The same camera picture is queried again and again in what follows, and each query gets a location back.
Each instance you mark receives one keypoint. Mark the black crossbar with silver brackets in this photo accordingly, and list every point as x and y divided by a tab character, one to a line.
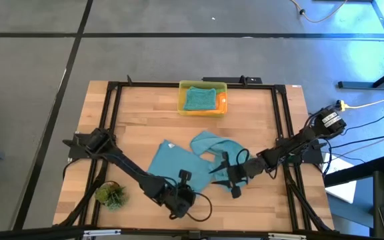
45	233

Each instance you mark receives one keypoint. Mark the yellow translucent plastic bin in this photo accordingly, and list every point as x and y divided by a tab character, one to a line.
180	96

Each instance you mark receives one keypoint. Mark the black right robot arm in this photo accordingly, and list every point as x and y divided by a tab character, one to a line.
298	140

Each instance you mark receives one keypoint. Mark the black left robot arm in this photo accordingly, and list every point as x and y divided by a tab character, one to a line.
128	166

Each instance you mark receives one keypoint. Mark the teal microfiber towel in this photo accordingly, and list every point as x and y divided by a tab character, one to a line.
199	99

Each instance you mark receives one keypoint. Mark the light blue microfiber towel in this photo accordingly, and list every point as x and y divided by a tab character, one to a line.
178	163

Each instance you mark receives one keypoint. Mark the black desk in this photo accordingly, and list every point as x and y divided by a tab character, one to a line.
377	206

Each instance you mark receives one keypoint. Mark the small green potted plant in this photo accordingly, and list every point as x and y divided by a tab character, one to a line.
111	196

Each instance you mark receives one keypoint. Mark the white paper sheet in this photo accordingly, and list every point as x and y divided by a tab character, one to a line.
342	191

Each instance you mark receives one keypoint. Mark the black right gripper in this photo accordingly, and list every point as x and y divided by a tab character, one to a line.
247	170

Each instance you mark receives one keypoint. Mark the metal desk leg frame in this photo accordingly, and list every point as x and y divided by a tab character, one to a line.
355	84

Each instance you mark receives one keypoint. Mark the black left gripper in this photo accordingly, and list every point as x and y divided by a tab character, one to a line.
177	200

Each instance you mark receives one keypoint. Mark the black rectangular bar device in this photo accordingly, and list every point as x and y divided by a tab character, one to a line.
225	80

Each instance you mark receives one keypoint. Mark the orange microfiber towel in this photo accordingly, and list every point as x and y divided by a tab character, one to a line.
222	103

